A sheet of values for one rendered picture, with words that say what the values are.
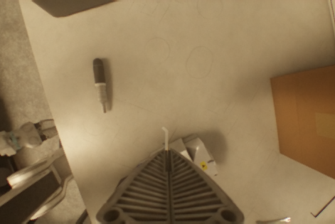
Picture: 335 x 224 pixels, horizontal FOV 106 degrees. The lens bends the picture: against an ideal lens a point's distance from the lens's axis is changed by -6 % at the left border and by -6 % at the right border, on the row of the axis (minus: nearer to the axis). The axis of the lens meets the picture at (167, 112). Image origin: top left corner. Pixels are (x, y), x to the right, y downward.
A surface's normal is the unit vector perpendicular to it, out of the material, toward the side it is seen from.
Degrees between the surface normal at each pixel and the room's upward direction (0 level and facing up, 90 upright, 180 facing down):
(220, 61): 0
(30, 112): 0
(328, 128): 90
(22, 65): 0
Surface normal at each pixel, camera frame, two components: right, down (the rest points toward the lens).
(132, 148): 0.01, 0.09
